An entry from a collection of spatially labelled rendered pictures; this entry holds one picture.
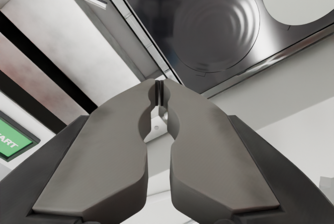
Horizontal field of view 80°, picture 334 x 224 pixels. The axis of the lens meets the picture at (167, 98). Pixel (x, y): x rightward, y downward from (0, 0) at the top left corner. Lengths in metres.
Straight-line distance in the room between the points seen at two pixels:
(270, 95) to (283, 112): 0.04
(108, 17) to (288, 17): 0.23
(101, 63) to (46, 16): 0.08
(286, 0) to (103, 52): 0.22
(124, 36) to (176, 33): 0.11
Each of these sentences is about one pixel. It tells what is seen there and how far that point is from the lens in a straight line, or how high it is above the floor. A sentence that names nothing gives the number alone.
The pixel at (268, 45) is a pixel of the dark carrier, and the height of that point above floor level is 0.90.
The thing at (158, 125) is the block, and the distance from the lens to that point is 0.30.
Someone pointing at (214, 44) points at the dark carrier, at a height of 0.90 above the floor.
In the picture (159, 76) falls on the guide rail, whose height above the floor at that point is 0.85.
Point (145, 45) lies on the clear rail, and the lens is 0.24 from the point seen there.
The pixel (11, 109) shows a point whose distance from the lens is 0.26.
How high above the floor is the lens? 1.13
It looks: 57 degrees down
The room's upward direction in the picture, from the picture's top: 177 degrees clockwise
